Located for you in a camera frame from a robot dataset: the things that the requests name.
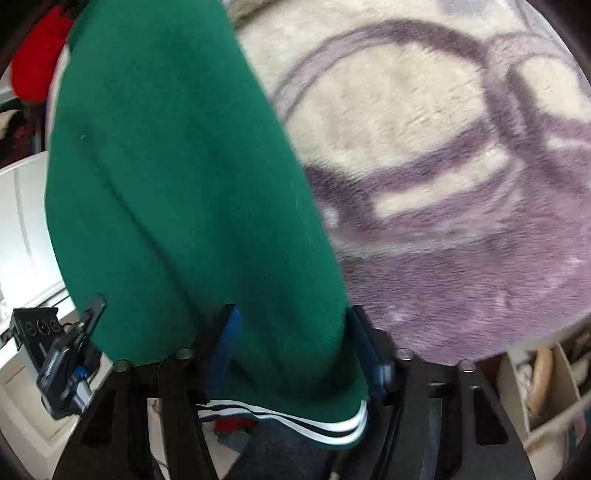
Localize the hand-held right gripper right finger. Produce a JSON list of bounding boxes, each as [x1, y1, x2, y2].
[[332, 305, 536, 480]]

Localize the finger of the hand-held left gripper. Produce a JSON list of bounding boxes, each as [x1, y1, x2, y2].
[[83, 294, 108, 333]]

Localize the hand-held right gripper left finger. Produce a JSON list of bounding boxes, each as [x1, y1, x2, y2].
[[52, 305, 243, 480]]

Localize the green varsity jacket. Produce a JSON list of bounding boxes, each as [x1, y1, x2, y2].
[[45, 0, 370, 452]]

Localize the small red cloth item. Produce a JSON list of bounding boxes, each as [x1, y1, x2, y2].
[[215, 415, 256, 435]]

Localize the white sliding-door wardrobe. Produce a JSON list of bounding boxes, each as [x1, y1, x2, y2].
[[0, 152, 114, 457]]

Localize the person's grey fleece pants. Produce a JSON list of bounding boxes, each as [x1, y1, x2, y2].
[[217, 422, 352, 480]]

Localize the white storage box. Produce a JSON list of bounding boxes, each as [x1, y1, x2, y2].
[[496, 332, 591, 467]]

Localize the floral fleece blanket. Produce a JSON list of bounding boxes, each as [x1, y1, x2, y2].
[[222, 0, 591, 365]]

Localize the red quilt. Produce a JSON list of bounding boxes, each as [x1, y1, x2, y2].
[[10, 7, 72, 103]]

